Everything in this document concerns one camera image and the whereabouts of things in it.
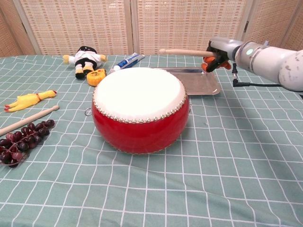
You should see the rectangular metal tray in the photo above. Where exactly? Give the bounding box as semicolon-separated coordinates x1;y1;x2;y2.
151;67;221;96

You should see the red and white drum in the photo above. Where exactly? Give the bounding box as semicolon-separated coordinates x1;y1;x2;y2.
91;67;190;155

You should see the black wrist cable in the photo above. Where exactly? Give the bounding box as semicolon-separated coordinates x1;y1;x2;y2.
231;62;285;88

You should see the yellow rubber chicken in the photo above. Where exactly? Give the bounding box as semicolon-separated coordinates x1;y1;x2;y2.
3;89;58;113

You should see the green checked tablecloth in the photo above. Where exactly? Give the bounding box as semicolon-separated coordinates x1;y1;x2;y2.
0;54;303;227

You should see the black white plush doll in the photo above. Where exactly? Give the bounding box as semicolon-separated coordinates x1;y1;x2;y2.
62;45;107;79

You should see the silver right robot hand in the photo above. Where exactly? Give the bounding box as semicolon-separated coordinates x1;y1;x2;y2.
201;37;244;73

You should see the blue white toothpaste tube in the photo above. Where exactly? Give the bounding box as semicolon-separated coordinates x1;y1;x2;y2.
109;52;145;73

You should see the wooden drumstick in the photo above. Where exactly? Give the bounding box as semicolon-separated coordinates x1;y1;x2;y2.
159;48;217;57
0;105;60;137

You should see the woven folding screen panel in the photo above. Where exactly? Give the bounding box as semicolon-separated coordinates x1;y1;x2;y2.
0;0;40;58
14;0;132;56
238;0;299;50
278;14;303;52
131;0;253;55

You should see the dark red grape bunch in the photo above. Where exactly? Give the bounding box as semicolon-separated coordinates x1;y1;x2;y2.
0;119;55;168

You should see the yellow tape measure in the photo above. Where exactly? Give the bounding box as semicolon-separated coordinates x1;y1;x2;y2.
86;68;107;87

